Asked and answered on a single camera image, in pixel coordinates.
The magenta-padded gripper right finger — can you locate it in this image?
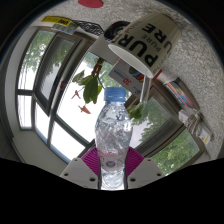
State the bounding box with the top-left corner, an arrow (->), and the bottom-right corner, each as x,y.
125,147 -> 166,190

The yellow glue box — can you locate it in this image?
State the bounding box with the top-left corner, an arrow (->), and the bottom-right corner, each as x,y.
40,15 -> 74,27

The white mug with black lettering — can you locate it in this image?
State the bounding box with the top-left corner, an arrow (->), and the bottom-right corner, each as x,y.
107,12 -> 182,79

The potted plant in white pot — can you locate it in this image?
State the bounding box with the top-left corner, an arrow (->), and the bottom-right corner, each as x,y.
70,20 -> 149,121

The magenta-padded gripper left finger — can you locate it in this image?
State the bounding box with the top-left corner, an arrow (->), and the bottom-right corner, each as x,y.
59,147 -> 101,190

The black lattice trivet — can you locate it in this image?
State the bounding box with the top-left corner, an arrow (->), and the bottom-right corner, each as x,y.
71,19 -> 104,37

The clear blue-capped water bottle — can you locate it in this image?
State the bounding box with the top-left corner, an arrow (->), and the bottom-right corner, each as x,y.
94,87 -> 133,190

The small light blue pack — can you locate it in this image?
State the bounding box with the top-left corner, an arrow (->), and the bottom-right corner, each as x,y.
53,22 -> 76,34

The flat round red coaster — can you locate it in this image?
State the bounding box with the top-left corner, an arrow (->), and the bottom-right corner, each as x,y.
78,0 -> 104,9

